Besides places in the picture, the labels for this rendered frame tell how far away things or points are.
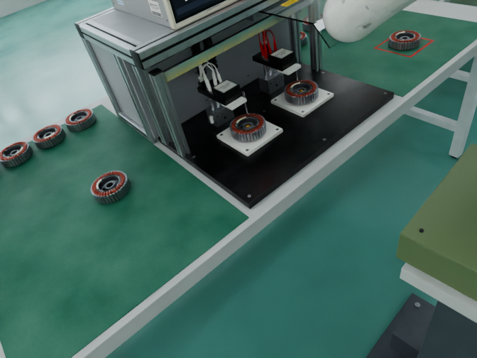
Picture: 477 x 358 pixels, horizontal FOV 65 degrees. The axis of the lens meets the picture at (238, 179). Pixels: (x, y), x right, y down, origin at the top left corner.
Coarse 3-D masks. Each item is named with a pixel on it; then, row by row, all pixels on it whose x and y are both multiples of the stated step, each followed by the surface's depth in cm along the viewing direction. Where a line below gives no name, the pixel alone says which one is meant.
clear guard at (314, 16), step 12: (288, 0) 116; (300, 0) 114; (312, 0) 113; (324, 0) 111; (264, 12) 113; (276, 12) 111; (288, 12) 109; (300, 12) 107; (312, 12) 106; (312, 24) 101; (324, 36) 101
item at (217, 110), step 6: (210, 108) 124; (216, 108) 124; (222, 108) 123; (210, 114) 124; (216, 114) 122; (222, 114) 124; (228, 114) 126; (216, 120) 123; (222, 120) 125; (228, 120) 127; (216, 126) 125
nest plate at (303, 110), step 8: (280, 96) 130; (320, 96) 126; (328, 96) 125; (280, 104) 126; (288, 104) 125; (296, 104) 125; (304, 104) 124; (312, 104) 123; (320, 104) 123; (296, 112) 122; (304, 112) 120
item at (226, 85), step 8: (224, 80) 116; (200, 88) 120; (216, 88) 114; (224, 88) 113; (232, 88) 112; (240, 88) 114; (208, 96) 118; (216, 96) 114; (224, 96) 111; (232, 96) 113; (240, 96) 115; (216, 104) 124; (224, 104) 113; (232, 104) 113; (240, 104) 113
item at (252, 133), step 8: (240, 120) 118; (248, 120) 119; (256, 120) 116; (264, 120) 115; (232, 128) 115; (240, 128) 118; (248, 128) 115; (256, 128) 113; (264, 128) 114; (232, 136) 117; (240, 136) 113; (248, 136) 112; (256, 136) 113
